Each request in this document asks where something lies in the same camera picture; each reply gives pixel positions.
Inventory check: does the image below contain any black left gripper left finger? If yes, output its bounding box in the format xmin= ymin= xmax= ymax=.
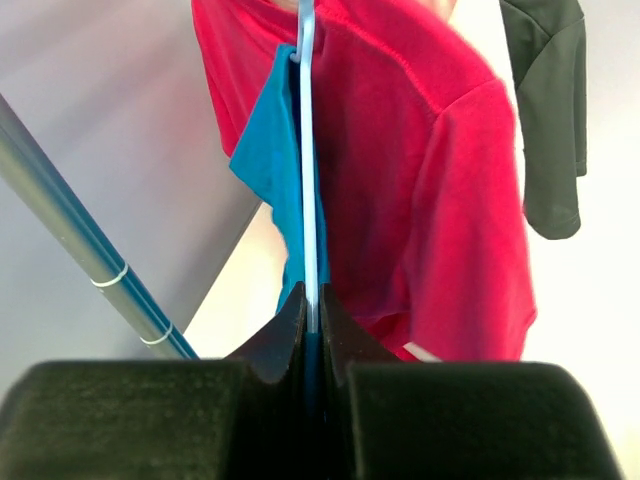
xmin=1 ymin=285 xmax=306 ymax=479

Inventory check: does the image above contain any red t shirt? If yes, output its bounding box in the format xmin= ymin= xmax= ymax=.
xmin=190 ymin=0 xmax=538 ymax=363

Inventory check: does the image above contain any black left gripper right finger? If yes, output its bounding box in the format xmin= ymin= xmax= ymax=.
xmin=320 ymin=286 xmax=621 ymax=479

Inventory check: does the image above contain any dark green t shirt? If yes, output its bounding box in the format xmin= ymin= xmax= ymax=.
xmin=500 ymin=0 xmax=587 ymax=240

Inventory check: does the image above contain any grey metal rack pole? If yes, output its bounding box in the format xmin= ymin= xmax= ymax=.
xmin=1 ymin=100 xmax=198 ymax=359

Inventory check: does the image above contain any light blue wire hanger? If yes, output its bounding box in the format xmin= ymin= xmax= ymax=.
xmin=292 ymin=0 xmax=319 ymax=334

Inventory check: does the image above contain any blue t shirt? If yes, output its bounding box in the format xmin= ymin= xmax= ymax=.
xmin=228 ymin=42 xmax=332 ymax=426

